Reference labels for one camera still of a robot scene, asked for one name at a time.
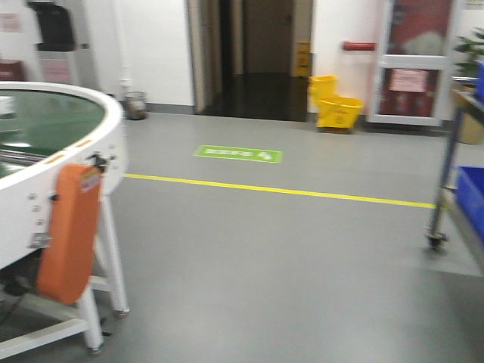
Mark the small grey waste bin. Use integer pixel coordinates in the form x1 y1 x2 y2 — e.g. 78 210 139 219
125 91 147 120

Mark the yellow mop bucket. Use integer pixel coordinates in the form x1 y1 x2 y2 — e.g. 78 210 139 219
309 75 364 132

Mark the green conveyor belt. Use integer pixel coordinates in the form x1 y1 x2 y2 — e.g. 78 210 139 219
1 89 105 157

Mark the blue bin on cart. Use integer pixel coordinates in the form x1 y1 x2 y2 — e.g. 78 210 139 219
456 166 483 240

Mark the white round conveyor frame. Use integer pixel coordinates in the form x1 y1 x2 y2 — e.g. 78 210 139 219
1 81 129 358

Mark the yellow wet floor sign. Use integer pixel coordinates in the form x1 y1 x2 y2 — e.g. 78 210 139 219
294 41 311 78

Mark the metal cart with wheels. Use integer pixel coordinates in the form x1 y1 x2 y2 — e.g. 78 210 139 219
426 87 483 270

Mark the orange pad on conveyor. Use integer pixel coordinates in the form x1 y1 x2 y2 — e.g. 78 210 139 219
36 164 102 304

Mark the green floor sticker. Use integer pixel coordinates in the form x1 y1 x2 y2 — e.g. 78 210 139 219
194 145 283 164

